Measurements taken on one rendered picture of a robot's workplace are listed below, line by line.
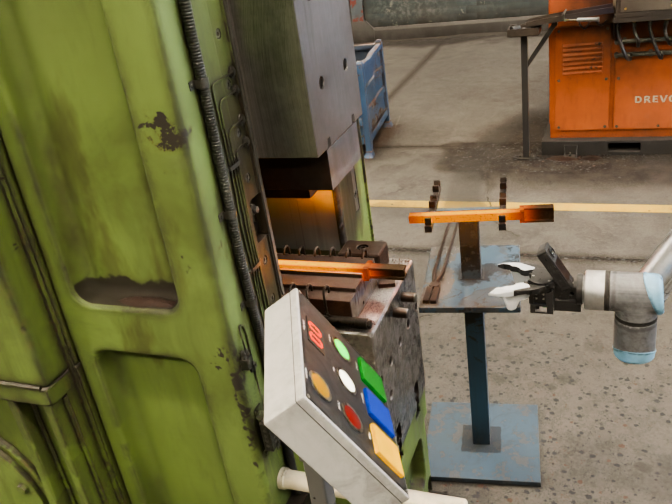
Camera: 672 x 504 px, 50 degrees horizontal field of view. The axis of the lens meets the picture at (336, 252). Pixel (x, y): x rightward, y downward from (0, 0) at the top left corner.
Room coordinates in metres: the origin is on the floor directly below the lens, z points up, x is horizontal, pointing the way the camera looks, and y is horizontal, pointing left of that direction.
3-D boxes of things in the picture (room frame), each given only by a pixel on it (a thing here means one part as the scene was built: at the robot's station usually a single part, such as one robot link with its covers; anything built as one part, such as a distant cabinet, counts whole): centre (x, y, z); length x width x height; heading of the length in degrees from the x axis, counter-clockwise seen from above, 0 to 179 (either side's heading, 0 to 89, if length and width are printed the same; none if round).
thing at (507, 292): (1.41, -0.38, 0.97); 0.09 x 0.03 x 0.06; 98
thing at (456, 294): (2.01, -0.42, 0.70); 0.40 x 0.30 x 0.02; 164
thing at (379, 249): (1.78, -0.07, 0.95); 0.12 x 0.08 x 0.06; 66
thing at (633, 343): (1.36, -0.65, 0.86); 0.12 x 0.09 x 0.12; 155
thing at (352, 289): (1.68, 0.14, 0.96); 0.42 x 0.20 x 0.09; 66
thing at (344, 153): (1.68, 0.14, 1.32); 0.42 x 0.20 x 0.10; 66
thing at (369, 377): (1.15, -0.03, 1.01); 0.07 x 0.05 x 0.07; 1
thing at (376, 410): (1.05, -0.03, 1.01); 0.07 x 0.05 x 0.07; 1
